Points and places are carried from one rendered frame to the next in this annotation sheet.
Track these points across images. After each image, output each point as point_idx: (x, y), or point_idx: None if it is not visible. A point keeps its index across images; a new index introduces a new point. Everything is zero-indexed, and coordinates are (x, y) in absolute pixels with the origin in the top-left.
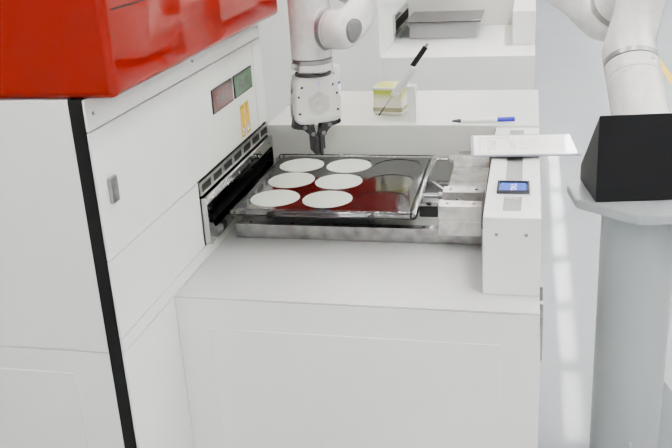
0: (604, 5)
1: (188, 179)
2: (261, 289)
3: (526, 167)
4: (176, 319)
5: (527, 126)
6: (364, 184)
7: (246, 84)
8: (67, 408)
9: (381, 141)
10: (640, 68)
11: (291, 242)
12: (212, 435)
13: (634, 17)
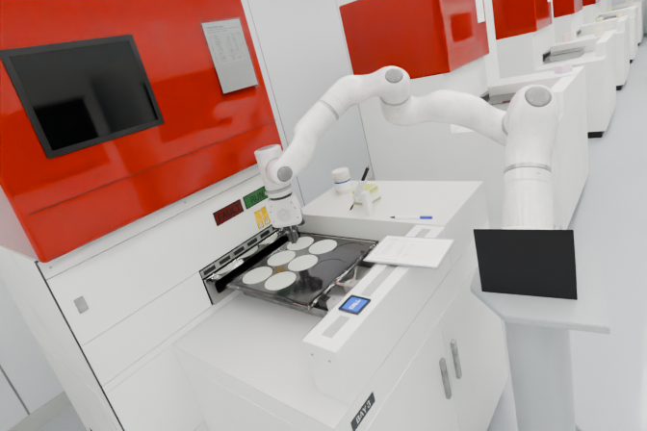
0: (507, 126)
1: (185, 272)
2: (211, 349)
3: (389, 278)
4: (175, 357)
5: (436, 225)
6: (312, 267)
7: (261, 197)
8: (103, 409)
9: (350, 227)
10: (524, 183)
11: (263, 304)
12: (210, 421)
13: (524, 138)
